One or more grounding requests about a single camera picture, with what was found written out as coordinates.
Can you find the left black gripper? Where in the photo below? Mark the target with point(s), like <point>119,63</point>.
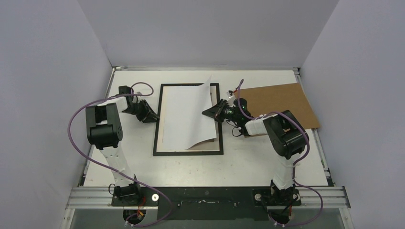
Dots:
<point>148,115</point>

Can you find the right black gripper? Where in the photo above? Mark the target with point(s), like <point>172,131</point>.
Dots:
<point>220,109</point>

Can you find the white photo paper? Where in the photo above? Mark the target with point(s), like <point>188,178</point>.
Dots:
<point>184,124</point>

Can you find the cream mat board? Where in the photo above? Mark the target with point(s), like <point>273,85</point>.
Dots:
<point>207,146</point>

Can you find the black picture frame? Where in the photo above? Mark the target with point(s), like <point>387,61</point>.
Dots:
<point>186,153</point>

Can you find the brown cardboard backing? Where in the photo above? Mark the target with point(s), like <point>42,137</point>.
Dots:
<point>262,100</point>

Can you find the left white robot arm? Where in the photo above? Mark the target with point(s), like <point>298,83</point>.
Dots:
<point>105,132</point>

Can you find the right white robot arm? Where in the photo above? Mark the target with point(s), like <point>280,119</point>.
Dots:
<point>286,136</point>

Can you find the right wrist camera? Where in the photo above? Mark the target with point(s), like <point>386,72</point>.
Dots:
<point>231,97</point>

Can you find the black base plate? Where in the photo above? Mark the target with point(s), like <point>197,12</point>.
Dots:
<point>205,203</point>

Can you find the aluminium front rail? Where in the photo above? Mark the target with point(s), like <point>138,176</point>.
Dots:
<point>100,198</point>

